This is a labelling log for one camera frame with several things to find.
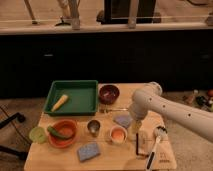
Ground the small orange-filled white cup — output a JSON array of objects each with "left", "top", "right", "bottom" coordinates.
[{"left": 110, "top": 126, "right": 127, "bottom": 144}]

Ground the green plastic tray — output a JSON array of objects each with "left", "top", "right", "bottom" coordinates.
[{"left": 43, "top": 80, "right": 98, "bottom": 117}]

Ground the light green cup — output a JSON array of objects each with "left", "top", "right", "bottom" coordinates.
[{"left": 29, "top": 127, "right": 46, "bottom": 144}]

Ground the wooden scrub brush block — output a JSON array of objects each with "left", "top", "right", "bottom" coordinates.
[{"left": 136, "top": 131, "right": 149, "bottom": 157}]

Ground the yellow corn cob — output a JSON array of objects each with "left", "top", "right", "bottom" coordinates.
[{"left": 51, "top": 94, "right": 69, "bottom": 112}]

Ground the grey-blue towel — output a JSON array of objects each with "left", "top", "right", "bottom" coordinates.
[{"left": 114, "top": 115, "right": 132, "bottom": 128}]

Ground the white dish brush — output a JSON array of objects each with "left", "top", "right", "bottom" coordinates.
[{"left": 146, "top": 126, "right": 167, "bottom": 171}]

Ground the dark red bowl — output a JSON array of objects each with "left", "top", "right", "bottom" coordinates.
[{"left": 99, "top": 85, "right": 120, "bottom": 105}]

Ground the black chair base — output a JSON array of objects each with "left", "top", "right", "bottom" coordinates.
[{"left": 0, "top": 106, "right": 30, "bottom": 161}]

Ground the small metal cup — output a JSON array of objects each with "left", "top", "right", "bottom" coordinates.
[{"left": 87, "top": 120, "right": 100, "bottom": 136}]

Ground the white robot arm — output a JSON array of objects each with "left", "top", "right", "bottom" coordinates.
[{"left": 128, "top": 82, "right": 213, "bottom": 143}]

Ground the orange bowl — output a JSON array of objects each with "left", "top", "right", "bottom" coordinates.
[{"left": 48, "top": 119, "right": 77, "bottom": 148}]

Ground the green cucumber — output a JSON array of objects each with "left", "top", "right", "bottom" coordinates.
[{"left": 47, "top": 126, "right": 73, "bottom": 140}]

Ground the blue sponge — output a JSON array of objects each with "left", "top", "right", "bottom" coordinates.
[{"left": 77, "top": 142, "right": 100, "bottom": 162}]

